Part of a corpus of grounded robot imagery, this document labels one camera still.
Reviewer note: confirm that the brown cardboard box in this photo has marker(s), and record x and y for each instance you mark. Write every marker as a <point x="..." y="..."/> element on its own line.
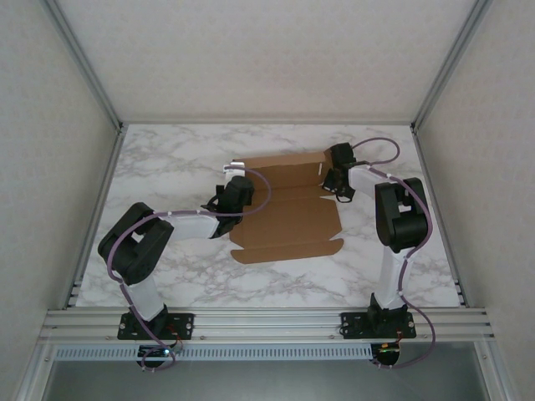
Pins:
<point x="292" y="225"/>

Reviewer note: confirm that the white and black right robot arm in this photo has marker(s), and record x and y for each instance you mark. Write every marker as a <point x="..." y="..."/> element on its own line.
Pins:
<point x="401" y="217"/>

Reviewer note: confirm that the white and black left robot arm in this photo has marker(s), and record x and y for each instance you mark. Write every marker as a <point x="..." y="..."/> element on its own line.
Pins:
<point x="134" y="246"/>

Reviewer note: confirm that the aluminium back rail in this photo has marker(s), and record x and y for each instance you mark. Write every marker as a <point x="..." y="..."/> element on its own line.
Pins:
<point x="267" y="123"/>

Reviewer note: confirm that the aluminium rail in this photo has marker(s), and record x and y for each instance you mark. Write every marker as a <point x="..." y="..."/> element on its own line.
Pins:
<point x="267" y="123"/>
<point x="434" y="200"/>
<point x="94" y="217"/>

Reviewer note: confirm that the aluminium right side rail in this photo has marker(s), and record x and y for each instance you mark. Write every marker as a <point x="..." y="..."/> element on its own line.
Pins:
<point x="434" y="200"/>

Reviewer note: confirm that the aluminium frame beam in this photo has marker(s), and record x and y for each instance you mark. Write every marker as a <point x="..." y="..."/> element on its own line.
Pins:
<point x="271" y="323"/>

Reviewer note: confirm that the aluminium right frame post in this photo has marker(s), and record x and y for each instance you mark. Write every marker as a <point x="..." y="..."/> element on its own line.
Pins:
<point x="453" y="62"/>

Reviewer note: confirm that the aluminium frame post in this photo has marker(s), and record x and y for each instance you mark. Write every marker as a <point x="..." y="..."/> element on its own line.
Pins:
<point x="85" y="62"/>
<point x="453" y="62"/>

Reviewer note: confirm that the aluminium left side rail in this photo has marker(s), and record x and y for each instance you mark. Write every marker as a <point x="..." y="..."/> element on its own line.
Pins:
<point x="94" y="217"/>

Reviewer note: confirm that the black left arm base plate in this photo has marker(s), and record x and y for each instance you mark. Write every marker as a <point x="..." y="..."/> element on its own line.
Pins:
<point x="179" y="326"/>

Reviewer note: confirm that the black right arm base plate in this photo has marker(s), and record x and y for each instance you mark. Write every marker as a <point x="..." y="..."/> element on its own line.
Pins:
<point x="355" y="326"/>

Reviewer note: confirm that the aluminium left frame post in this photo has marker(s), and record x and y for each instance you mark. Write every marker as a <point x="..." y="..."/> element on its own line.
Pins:
<point x="85" y="62"/>

